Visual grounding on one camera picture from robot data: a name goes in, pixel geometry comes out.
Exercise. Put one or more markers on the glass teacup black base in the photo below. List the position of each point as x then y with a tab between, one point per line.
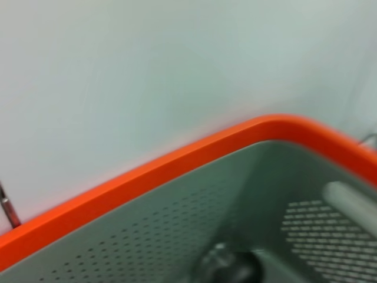
241	268

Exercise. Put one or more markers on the grey-green perforated storage bin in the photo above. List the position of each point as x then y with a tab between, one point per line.
176	221

